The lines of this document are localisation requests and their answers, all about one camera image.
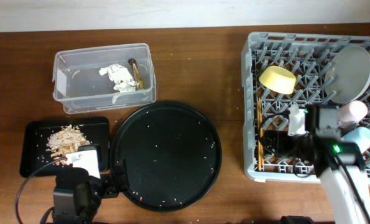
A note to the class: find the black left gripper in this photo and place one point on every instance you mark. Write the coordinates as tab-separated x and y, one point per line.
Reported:
107	180

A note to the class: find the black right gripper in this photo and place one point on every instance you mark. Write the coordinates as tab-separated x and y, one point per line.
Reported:
278	146

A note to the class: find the pink cup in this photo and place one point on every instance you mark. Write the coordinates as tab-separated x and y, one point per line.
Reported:
352	113

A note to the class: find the blue cup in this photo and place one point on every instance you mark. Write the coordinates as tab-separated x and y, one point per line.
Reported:
359	136

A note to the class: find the wooden chopstick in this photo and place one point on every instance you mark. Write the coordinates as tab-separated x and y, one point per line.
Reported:
259	121
261	153

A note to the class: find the food scraps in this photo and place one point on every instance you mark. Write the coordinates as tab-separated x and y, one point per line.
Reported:
66	141

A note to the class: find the round black serving tray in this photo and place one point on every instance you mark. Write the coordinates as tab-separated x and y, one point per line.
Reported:
172	156

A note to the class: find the yellow bowl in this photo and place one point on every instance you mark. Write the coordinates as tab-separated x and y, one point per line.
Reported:
278	80

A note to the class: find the grey ceramic plate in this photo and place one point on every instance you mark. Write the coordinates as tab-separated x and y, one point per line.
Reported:
349	75

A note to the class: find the gold coffee sachet wrapper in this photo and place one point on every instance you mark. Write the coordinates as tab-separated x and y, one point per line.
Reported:
137	77

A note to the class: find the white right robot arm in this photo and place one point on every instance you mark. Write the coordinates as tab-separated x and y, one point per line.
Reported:
340	168

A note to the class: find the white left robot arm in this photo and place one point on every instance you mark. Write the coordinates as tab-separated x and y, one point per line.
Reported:
80	189

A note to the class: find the grey dishwasher rack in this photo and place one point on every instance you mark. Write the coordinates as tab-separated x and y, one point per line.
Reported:
309	57

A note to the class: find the clear plastic waste bin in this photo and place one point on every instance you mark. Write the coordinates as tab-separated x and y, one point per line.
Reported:
82	84

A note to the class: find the crumpled white tissue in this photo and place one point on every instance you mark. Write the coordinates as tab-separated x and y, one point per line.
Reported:
120	76

